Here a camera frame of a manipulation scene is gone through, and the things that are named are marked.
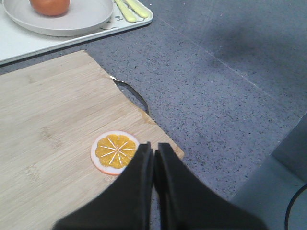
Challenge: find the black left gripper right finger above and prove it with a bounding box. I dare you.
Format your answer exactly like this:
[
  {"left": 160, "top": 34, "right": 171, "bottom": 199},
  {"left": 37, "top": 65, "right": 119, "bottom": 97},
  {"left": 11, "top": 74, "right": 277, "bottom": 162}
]
[{"left": 154, "top": 143, "right": 266, "bottom": 230}]

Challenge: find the orange fruit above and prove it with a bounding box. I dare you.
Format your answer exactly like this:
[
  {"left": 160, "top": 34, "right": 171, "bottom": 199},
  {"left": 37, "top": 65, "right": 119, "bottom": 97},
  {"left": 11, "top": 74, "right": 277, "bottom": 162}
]
[{"left": 29, "top": 0, "right": 70, "bottom": 16}]

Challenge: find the wooden cutting board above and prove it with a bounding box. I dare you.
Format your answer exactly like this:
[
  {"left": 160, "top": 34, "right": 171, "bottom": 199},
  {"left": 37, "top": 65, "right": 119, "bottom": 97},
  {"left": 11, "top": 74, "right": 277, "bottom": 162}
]
[{"left": 0, "top": 50, "right": 184, "bottom": 230}]

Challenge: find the yellow plastic utensil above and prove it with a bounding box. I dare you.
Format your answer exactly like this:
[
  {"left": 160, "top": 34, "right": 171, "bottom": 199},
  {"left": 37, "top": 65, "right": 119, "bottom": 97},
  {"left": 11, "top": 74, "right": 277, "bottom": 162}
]
[
  {"left": 126, "top": 0, "right": 149, "bottom": 18},
  {"left": 114, "top": 0, "right": 137, "bottom": 23}
]

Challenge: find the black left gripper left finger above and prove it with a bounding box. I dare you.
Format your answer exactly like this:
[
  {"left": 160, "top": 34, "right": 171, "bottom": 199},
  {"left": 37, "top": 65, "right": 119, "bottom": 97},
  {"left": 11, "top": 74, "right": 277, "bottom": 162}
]
[{"left": 54, "top": 143, "right": 154, "bottom": 230}]

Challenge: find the metal cutting board handle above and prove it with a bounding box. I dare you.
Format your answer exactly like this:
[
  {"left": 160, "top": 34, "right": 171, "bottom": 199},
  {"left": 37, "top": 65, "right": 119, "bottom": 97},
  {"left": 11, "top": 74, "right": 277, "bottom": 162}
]
[{"left": 110, "top": 76, "right": 150, "bottom": 115}]

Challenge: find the black cable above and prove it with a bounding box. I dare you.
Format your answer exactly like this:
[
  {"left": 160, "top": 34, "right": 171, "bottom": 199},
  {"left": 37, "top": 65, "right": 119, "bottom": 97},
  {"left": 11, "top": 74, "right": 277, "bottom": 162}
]
[{"left": 284, "top": 183, "right": 307, "bottom": 230}]

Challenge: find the beige round plate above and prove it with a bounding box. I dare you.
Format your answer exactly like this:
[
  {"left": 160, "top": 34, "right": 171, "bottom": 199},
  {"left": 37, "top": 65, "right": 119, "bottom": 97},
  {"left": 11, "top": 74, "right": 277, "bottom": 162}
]
[{"left": 2, "top": 0, "right": 114, "bottom": 37}]

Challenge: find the white rectangular tray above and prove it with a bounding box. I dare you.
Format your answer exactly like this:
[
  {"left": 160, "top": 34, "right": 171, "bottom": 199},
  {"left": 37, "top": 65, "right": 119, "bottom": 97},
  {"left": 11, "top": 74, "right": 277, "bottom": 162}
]
[{"left": 0, "top": 0, "right": 154, "bottom": 65}]

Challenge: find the orange slice disc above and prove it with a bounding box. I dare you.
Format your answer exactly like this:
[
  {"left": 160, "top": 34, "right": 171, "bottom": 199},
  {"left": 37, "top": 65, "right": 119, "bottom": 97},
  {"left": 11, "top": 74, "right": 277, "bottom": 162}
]
[{"left": 90, "top": 130, "right": 139, "bottom": 175}]

